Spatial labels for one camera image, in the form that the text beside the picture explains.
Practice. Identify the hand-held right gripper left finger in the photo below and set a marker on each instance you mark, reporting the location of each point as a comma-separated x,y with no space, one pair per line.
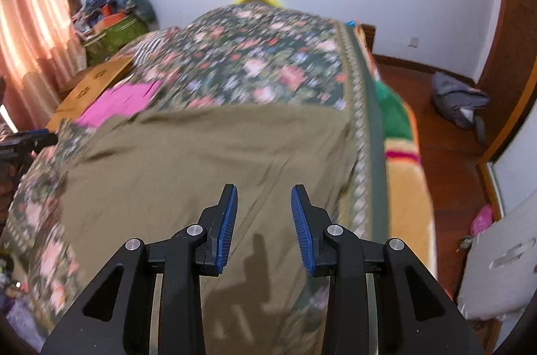
227,227

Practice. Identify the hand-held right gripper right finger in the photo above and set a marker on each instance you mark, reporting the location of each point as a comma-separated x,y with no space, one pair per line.
301,231

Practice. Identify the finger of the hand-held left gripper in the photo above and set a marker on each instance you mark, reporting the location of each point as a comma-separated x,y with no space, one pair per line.
32,141

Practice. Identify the olive green pants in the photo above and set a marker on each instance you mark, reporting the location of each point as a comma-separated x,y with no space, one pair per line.
201,178

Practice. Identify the cardboard box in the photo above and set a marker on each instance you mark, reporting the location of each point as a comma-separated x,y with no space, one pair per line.
90,84

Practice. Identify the pink cloth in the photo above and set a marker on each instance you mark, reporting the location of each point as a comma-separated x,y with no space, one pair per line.
119,103

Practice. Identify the pink curtain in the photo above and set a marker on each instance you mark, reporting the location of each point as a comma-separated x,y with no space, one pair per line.
31,15

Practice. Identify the striped colourful blanket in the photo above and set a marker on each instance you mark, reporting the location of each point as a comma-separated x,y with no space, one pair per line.
405,153

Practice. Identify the green fabric storage box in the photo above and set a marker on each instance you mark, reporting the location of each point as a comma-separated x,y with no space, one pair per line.
115,34

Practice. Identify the black-and-white striped cloth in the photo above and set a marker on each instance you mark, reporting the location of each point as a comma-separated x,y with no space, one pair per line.
144,46

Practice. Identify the pile of clothes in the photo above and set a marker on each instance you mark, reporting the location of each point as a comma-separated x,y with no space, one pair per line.
111,2

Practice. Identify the floral bedspread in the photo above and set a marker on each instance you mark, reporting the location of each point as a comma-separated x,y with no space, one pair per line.
251,57

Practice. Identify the pink plastic bag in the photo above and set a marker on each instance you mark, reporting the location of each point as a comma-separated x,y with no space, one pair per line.
481,220

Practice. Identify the white pillow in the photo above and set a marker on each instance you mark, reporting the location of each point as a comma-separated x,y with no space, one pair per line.
499,258

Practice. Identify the grey bag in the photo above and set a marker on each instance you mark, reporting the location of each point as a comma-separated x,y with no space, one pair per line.
459,103

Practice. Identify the white wall socket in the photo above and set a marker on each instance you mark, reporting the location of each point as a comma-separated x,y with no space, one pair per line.
413,42

